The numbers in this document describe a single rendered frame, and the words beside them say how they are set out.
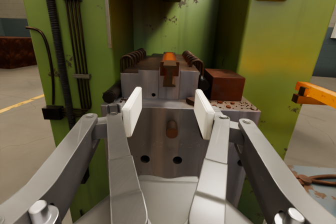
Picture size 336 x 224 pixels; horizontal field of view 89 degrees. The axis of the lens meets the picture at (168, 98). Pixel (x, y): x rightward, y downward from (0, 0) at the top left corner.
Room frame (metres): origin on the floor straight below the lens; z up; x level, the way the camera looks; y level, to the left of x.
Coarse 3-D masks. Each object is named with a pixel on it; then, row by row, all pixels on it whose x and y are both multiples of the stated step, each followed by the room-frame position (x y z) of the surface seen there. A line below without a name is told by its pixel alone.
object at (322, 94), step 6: (300, 84) 0.44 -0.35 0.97; (306, 84) 0.42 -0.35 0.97; (312, 84) 0.43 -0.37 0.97; (312, 90) 0.39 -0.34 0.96; (318, 90) 0.38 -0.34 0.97; (324, 90) 0.37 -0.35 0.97; (330, 90) 0.38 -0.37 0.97; (312, 96) 0.39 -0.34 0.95; (318, 96) 0.37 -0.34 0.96; (324, 96) 0.35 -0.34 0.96; (330, 96) 0.34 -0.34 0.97; (324, 102) 0.35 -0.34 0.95; (330, 102) 0.34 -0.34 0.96
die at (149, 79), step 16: (144, 64) 0.51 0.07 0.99; (192, 64) 0.53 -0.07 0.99; (128, 80) 0.43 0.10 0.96; (144, 80) 0.43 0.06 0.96; (160, 80) 0.43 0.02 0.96; (176, 80) 0.43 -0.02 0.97; (192, 80) 0.43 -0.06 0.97; (128, 96) 0.43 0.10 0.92; (144, 96) 0.43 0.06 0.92; (160, 96) 0.43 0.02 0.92; (176, 96) 0.43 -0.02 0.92
